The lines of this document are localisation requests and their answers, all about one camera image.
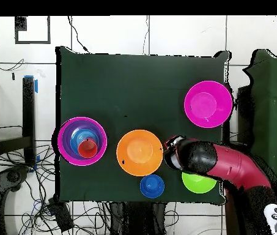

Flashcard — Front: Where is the orange-red plastic cup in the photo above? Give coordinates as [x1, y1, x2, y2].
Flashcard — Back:
[77, 138, 98, 159]

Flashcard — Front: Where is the translucent blue bowl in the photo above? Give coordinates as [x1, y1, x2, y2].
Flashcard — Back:
[70, 129, 100, 157]

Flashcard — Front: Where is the purple plastic bowl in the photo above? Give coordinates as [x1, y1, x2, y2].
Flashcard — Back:
[61, 120, 105, 162]

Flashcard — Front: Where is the pink plastic bowl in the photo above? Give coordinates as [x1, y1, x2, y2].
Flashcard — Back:
[183, 80, 234, 129]
[57, 116, 108, 167]

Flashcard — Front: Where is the orange plastic bowl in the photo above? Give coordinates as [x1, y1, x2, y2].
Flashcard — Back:
[116, 129, 164, 177]

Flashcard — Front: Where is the green plastic bowl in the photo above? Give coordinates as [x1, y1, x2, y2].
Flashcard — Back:
[181, 171, 218, 194]

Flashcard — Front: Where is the dark blue bowl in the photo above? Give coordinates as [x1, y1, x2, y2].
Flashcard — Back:
[139, 174, 165, 199]

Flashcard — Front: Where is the dark green tablecloth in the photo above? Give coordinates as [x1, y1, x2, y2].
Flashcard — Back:
[55, 46, 232, 205]

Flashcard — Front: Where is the black power adapter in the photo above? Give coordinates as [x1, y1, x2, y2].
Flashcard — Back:
[47, 197, 75, 233]

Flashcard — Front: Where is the black stand with blue tape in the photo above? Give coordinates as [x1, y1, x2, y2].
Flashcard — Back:
[0, 75, 40, 173]

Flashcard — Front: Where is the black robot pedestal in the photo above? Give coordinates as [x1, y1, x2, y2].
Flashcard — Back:
[108, 201, 167, 235]

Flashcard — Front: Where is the black cable with plug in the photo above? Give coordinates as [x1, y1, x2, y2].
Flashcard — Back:
[66, 15, 91, 53]

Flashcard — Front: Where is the black floor cable tangle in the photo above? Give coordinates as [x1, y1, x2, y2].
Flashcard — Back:
[0, 144, 112, 235]

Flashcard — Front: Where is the black pedestal foot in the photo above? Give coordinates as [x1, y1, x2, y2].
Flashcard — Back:
[0, 165, 30, 194]

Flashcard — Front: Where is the black square floor frame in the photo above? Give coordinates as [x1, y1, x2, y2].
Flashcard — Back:
[14, 15, 51, 45]

